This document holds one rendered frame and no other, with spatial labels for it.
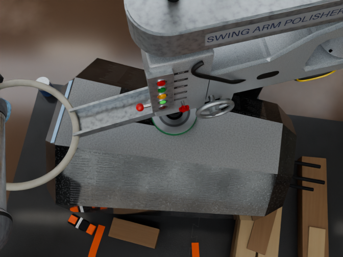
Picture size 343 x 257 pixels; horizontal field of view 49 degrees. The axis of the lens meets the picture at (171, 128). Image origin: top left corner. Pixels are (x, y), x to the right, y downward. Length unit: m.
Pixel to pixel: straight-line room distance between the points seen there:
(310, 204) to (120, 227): 1.21
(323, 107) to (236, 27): 1.99
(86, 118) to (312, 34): 0.96
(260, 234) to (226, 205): 0.54
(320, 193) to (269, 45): 1.50
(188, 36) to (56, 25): 2.29
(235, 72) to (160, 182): 0.74
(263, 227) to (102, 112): 1.22
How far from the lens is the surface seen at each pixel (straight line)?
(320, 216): 2.62
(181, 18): 1.00
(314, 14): 1.13
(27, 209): 2.74
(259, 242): 2.36
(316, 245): 2.58
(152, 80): 1.14
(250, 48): 1.33
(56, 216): 2.68
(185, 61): 1.12
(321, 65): 1.56
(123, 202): 1.93
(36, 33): 3.23
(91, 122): 1.67
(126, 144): 1.78
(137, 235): 2.44
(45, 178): 1.61
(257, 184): 1.81
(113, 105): 1.66
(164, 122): 1.76
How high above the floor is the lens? 2.56
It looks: 72 degrees down
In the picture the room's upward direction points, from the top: 2 degrees counter-clockwise
